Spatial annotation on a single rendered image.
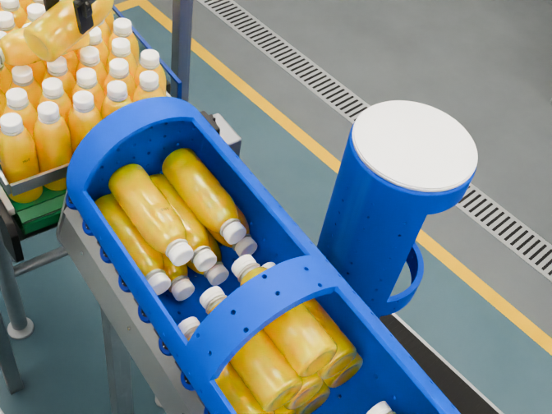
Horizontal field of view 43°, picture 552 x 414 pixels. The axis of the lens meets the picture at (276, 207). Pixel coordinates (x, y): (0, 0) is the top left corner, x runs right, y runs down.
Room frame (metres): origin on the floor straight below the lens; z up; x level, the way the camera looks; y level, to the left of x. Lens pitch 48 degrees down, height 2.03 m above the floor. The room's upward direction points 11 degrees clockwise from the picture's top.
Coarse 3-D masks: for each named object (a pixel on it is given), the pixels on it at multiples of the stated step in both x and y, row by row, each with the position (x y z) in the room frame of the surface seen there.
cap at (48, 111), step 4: (40, 104) 0.96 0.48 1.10; (44, 104) 0.96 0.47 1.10; (48, 104) 0.96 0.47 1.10; (52, 104) 0.96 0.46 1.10; (56, 104) 0.97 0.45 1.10; (40, 108) 0.95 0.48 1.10; (44, 108) 0.95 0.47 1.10; (48, 108) 0.95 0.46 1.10; (52, 108) 0.95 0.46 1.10; (56, 108) 0.96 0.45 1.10; (40, 112) 0.94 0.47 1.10; (44, 112) 0.94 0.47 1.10; (48, 112) 0.94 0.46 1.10; (52, 112) 0.94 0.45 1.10; (56, 112) 0.95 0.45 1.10; (40, 116) 0.94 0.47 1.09; (44, 116) 0.93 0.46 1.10; (48, 116) 0.94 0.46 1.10; (52, 116) 0.94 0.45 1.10; (56, 116) 0.95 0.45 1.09; (44, 120) 0.94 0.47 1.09; (48, 120) 0.94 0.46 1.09; (52, 120) 0.94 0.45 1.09
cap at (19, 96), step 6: (12, 90) 0.98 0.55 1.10; (18, 90) 0.98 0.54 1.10; (24, 90) 0.99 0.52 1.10; (6, 96) 0.96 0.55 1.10; (12, 96) 0.97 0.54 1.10; (18, 96) 0.97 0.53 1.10; (24, 96) 0.97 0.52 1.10; (12, 102) 0.96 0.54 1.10; (18, 102) 0.96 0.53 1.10; (24, 102) 0.97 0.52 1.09
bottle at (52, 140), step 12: (36, 120) 0.95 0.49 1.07; (60, 120) 0.96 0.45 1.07; (36, 132) 0.93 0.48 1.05; (48, 132) 0.93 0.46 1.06; (60, 132) 0.94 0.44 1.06; (36, 144) 0.93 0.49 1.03; (48, 144) 0.92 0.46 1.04; (60, 144) 0.93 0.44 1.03; (48, 156) 0.92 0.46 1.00; (60, 156) 0.93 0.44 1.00; (48, 168) 0.92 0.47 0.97; (60, 180) 0.92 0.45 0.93
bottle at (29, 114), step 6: (6, 108) 0.96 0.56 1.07; (12, 108) 0.95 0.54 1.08; (18, 108) 0.96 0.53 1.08; (24, 108) 0.97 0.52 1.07; (30, 108) 0.98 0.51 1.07; (24, 114) 0.96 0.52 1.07; (30, 114) 0.97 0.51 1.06; (36, 114) 0.98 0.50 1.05; (24, 120) 0.95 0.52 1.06; (30, 120) 0.96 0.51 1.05; (30, 126) 0.95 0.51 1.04; (30, 132) 0.95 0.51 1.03
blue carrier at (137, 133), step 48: (96, 144) 0.79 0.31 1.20; (144, 144) 0.88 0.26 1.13; (192, 144) 0.95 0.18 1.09; (96, 192) 0.81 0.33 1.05; (240, 192) 0.87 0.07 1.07; (288, 240) 0.76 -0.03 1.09; (144, 288) 0.58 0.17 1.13; (240, 288) 0.55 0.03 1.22; (288, 288) 0.56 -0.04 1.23; (336, 288) 0.59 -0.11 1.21; (192, 336) 0.50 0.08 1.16; (240, 336) 0.49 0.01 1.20; (384, 336) 0.53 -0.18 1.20; (192, 384) 0.47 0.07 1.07; (384, 384) 0.55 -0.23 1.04; (432, 384) 0.48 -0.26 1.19
